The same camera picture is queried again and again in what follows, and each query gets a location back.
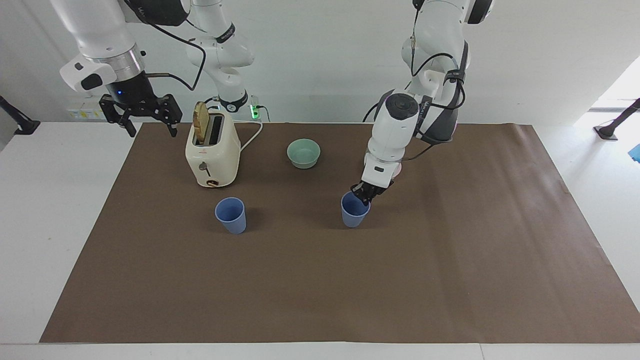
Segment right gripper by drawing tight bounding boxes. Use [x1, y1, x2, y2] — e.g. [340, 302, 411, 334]
[98, 71, 183, 139]

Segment white toaster cable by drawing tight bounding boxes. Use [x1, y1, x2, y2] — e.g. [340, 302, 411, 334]
[239, 120, 264, 153]

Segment white socket strip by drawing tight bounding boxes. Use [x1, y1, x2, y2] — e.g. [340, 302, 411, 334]
[67, 102, 109, 121]

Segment blue plastic cup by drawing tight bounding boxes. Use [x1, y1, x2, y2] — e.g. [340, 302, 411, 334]
[340, 191, 372, 229]
[214, 197, 247, 235]

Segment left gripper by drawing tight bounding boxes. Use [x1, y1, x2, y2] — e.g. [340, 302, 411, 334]
[350, 180, 395, 207]

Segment toast slice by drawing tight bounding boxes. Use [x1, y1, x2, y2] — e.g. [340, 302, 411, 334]
[193, 101, 210, 146]

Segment black stand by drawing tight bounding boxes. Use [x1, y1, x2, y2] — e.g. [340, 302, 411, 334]
[0, 95, 41, 136]
[593, 98, 640, 141]

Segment light green bowl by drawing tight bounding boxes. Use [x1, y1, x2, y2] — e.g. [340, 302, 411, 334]
[286, 138, 322, 170]

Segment cream toaster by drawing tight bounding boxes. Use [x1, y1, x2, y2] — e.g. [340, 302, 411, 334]
[185, 109, 242, 189]

